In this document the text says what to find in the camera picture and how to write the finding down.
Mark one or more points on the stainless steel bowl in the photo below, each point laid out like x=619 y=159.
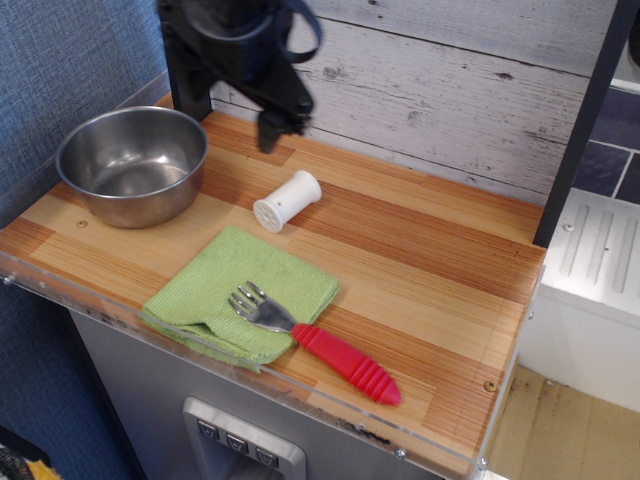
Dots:
x=135 y=167

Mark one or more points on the dark right frame post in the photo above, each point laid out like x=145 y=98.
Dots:
x=615 y=39

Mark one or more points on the yellow black object on floor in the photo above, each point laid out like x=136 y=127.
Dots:
x=15 y=466

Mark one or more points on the white plastic spool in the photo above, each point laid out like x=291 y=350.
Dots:
x=291 y=198

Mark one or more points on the green folded cloth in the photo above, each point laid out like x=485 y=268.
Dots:
x=193 y=310

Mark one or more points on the white grooved side cabinet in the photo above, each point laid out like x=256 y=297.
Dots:
x=583 y=326

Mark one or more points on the clear acrylic edge guard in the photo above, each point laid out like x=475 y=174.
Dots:
x=441 y=429

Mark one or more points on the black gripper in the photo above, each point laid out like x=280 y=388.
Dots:
x=244 y=44

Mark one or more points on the silver button control panel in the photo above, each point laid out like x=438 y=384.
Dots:
x=227 y=447

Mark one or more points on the red handled metal fork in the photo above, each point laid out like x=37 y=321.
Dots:
x=359 y=369

